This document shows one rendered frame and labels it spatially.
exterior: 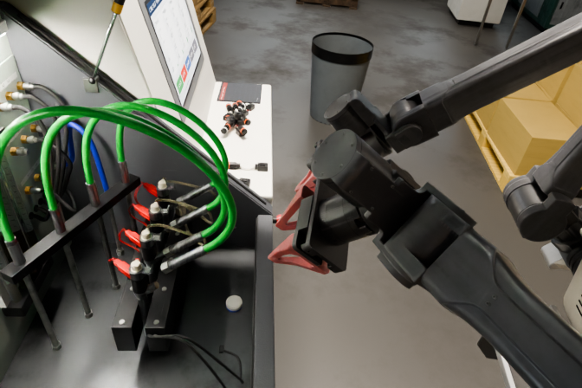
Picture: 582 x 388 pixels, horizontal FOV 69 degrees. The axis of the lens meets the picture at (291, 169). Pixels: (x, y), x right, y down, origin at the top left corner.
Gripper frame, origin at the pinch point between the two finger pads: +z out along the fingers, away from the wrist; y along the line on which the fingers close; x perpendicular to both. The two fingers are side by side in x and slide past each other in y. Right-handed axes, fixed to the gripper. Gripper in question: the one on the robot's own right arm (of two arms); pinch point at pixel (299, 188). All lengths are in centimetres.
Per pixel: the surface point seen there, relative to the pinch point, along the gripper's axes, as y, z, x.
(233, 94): 12, 42, -75
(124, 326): 4.9, 34.6, 23.8
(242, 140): 3, 34, -46
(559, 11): -248, -110, -594
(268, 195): -7.3, 23.6, -21.9
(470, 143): -158, 17, -247
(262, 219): -9.6, 25.3, -15.3
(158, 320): 1.0, 30.7, 20.9
